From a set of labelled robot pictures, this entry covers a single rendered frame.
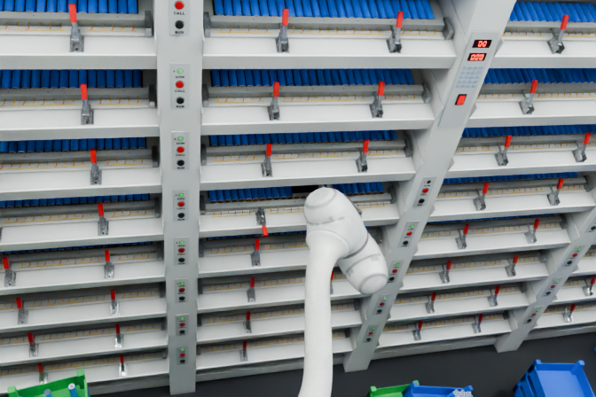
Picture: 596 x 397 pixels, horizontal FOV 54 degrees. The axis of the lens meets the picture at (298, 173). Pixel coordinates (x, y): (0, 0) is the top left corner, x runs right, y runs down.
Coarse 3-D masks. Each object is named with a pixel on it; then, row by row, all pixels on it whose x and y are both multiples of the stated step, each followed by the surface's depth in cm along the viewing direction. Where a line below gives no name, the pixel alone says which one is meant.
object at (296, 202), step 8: (264, 200) 169; (272, 200) 170; (280, 200) 170; (288, 200) 171; (296, 200) 171; (304, 200) 172; (352, 200) 174; (360, 200) 175; (368, 200) 176; (376, 200) 177; (384, 200) 178; (208, 208) 165; (216, 208) 165; (224, 208) 166; (232, 208) 166; (240, 208) 167; (248, 208) 168; (256, 208) 169; (264, 208) 170; (216, 216) 166
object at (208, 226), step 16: (304, 192) 176; (384, 192) 181; (400, 192) 176; (368, 208) 177; (384, 208) 178; (400, 208) 176; (208, 224) 165; (224, 224) 166; (240, 224) 167; (256, 224) 168; (272, 224) 169; (288, 224) 170; (304, 224) 170; (368, 224) 178; (384, 224) 180
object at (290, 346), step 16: (272, 336) 222; (288, 336) 224; (336, 336) 228; (352, 336) 227; (208, 352) 217; (224, 352) 219; (240, 352) 219; (256, 352) 221; (272, 352) 222; (288, 352) 223; (336, 352) 226; (208, 368) 215
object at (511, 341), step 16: (592, 208) 196; (576, 224) 203; (576, 240) 206; (592, 240) 208; (560, 256) 213; (560, 272) 219; (544, 288) 225; (560, 288) 228; (544, 304) 234; (512, 336) 248
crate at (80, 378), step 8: (80, 376) 166; (48, 384) 166; (56, 384) 168; (64, 384) 169; (80, 384) 169; (8, 392) 160; (16, 392) 162; (24, 392) 165; (32, 392) 166; (40, 392) 168; (56, 392) 170; (64, 392) 170; (80, 392) 170
